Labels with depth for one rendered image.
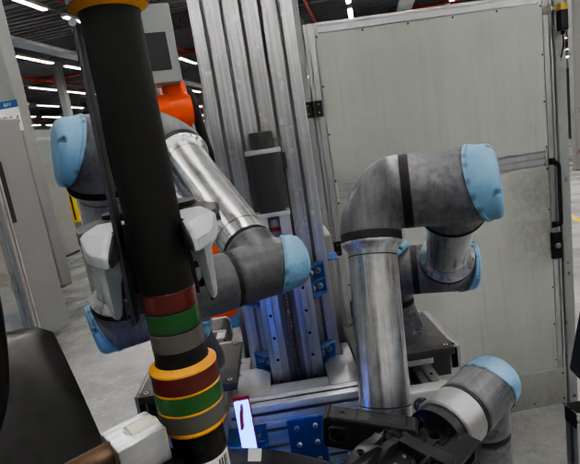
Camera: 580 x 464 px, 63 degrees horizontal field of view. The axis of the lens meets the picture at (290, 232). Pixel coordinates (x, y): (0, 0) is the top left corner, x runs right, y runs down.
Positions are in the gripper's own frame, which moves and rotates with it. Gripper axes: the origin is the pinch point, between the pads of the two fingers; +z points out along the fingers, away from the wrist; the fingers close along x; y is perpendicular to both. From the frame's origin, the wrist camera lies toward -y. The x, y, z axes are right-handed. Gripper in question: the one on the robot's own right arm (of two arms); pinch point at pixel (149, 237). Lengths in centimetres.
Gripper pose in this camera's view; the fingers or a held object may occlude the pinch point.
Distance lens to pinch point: 28.5
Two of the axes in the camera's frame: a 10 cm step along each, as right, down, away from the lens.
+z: 2.7, 1.4, -9.5
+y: 1.5, 9.7, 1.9
